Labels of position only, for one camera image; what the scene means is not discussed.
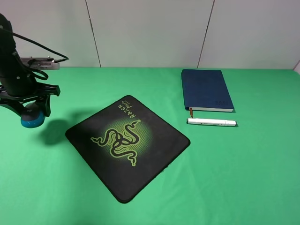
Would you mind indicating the black green snake mouse pad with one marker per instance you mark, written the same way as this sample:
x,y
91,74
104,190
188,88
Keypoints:
x,y
127,146

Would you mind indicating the dark blue notebook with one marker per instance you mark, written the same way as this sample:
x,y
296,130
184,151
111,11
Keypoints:
x,y
205,90

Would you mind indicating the green tablecloth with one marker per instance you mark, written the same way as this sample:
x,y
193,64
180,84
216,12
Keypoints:
x,y
244,175

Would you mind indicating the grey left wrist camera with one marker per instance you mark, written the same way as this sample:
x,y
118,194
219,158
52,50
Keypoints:
x,y
47,63

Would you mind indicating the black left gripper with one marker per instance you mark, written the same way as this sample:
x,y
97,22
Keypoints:
x,y
19,83

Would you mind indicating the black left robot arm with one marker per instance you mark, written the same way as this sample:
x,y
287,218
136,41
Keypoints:
x,y
8,47

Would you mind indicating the grey and teal computer mouse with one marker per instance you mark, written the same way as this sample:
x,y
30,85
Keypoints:
x,y
32,116

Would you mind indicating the white marker pen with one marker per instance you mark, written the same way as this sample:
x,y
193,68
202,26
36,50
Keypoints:
x,y
212,122

